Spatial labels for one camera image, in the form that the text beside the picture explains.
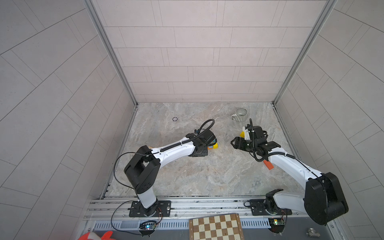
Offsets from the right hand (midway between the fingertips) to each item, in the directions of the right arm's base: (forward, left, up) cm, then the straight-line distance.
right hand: (234, 143), depth 86 cm
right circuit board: (-38, -13, -10) cm, 42 cm away
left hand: (-3, +17, -3) cm, 17 cm away
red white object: (-38, +65, 0) cm, 75 cm away
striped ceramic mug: (+26, -11, -6) cm, 29 cm away
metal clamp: (-42, -26, -8) cm, 50 cm away
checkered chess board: (-38, +12, -5) cm, 40 cm away
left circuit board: (-36, +45, -4) cm, 58 cm away
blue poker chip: (+27, +37, -6) cm, 46 cm away
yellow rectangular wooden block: (-1, -3, +11) cm, 11 cm away
